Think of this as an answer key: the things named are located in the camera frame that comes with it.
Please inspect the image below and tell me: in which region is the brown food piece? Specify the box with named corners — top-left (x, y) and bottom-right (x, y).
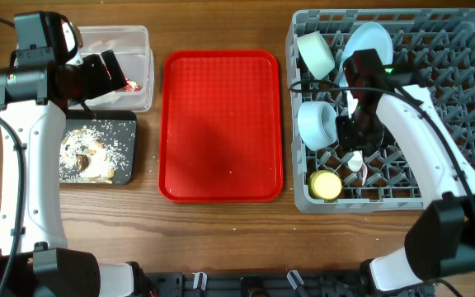
top-left (76, 154), bottom-right (89, 172)

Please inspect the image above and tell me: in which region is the white plastic spoon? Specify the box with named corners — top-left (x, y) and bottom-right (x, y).
top-left (347, 151), bottom-right (364, 172)

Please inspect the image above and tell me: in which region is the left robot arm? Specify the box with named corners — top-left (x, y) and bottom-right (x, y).
top-left (0, 11), bottom-right (153, 296)

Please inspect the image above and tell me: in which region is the yellow plastic cup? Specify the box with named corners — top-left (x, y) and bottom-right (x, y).
top-left (308, 170), bottom-right (342, 201)

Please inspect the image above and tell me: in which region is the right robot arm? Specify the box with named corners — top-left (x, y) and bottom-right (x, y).
top-left (336, 49), bottom-right (475, 294)

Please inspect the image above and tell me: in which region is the clear plastic bin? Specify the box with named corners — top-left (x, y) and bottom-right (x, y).
top-left (78, 26), bottom-right (154, 112)

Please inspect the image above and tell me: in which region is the red plastic tray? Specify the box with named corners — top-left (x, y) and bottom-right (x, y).
top-left (158, 49), bottom-right (284, 203)

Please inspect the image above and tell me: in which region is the grey dishwasher rack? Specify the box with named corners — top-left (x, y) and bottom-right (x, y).
top-left (285, 8), bottom-right (475, 214)

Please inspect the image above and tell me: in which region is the black food waste tray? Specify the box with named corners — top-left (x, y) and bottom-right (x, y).
top-left (59, 111), bottom-right (138, 186)

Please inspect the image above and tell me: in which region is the small light blue bowl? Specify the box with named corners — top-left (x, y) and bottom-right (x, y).
top-left (297, 101), bottom-right (337, 151)

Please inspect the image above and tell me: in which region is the red snack wrapper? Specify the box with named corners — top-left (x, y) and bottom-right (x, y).
top-left (121, 78), bottom-right (142, 92)

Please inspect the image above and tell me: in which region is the large light blue plate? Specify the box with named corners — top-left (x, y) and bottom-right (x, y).
top-left (339, 22), bottom-right (393, 87)

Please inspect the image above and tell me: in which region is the white plastic fork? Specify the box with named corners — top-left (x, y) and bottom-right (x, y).
top-left (361, 162), bottom-right (368, 186)

